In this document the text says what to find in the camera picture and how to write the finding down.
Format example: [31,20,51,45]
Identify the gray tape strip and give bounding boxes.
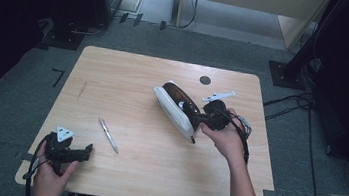
[261,188,286,196]
[14,150,35,163]

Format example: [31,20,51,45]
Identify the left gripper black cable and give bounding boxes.
[19,129,55,196]

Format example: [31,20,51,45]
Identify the black round table grommet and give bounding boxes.
[198,75,212,86]

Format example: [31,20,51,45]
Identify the person's right hand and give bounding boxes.
[195,104,253,168]

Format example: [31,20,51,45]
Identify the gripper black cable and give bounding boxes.
[213,108,256,166]
[19,129,55,196]

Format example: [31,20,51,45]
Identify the person's left hand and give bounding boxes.
[31,141,83,196]

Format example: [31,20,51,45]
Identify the black angled floor tape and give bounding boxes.
[49,68,66,89]

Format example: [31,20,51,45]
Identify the black floor cables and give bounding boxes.
[251,87,335,196]

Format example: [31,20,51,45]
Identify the silver pen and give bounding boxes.
[93,117,123,155]

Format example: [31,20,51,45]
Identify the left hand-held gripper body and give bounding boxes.
[39,125,90,180]

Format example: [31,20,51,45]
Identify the light wooden cabinet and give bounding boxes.
[173,0,334,55]

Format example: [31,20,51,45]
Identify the black stand with base plate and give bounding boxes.
[266,0,344,95]
[36,0,115,56]

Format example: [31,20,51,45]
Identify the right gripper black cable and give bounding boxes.
[213,108,256,166]

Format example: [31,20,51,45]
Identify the black hanging cable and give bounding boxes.
[180,0,202,31]

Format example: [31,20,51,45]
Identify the white pencil case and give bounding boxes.
[146,78,206,145]

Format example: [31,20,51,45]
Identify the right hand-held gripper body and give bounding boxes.
[198,87,237,134]

